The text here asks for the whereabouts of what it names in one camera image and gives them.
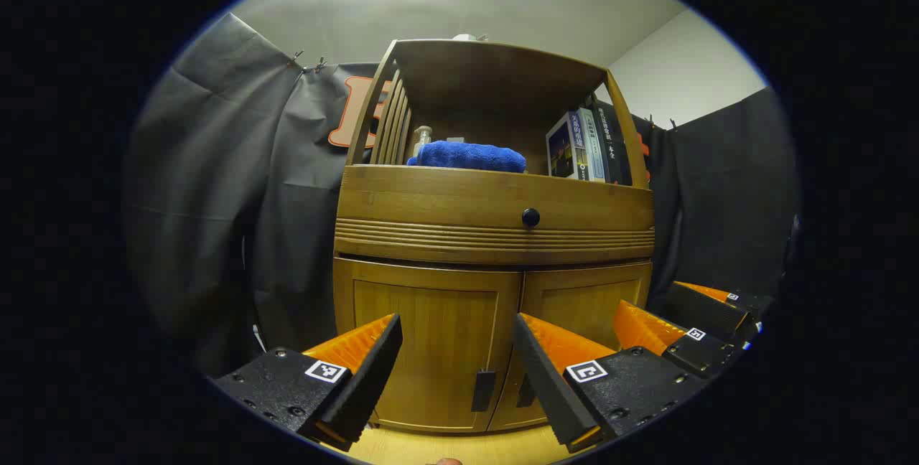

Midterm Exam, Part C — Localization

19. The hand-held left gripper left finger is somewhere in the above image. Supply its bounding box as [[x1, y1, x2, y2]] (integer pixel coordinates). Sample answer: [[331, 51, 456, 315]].
[[212, 313, 403, 452]]

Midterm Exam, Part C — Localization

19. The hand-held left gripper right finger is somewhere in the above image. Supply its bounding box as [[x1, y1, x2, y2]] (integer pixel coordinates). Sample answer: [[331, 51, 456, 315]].
[[511, 312, 709, 454]]

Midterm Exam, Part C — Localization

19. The wooden shoe cabinet door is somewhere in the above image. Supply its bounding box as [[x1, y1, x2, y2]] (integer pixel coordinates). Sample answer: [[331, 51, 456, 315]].
[[488, 262, 653, 431], [334, 257, 523, 435]]

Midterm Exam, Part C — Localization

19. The wooden double-door shoe cabinet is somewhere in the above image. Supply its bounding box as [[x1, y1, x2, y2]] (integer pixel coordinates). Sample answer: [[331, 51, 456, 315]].
[[332, 38, 656, 435]]

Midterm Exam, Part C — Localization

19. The wooden drawer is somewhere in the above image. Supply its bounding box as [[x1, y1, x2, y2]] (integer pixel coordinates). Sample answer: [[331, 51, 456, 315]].
[[334, 165, 656, 265]]

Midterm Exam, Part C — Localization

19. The pale spine book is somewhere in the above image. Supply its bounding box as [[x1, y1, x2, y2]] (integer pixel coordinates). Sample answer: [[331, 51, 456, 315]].
[[578, 106, 610, 182]]

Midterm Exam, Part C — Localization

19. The blue cover book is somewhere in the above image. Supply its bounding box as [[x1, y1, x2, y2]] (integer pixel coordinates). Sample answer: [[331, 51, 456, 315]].
[[546, 110, 588, 180]]

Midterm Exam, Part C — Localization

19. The black backdrop cloth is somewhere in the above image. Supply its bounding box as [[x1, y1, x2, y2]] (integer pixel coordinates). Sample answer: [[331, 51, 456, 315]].
[[126, 13, 799, 380]]

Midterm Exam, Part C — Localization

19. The blue towel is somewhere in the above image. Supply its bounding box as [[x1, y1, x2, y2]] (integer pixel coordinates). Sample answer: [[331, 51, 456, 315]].
[[406, 140, 527, 174]]

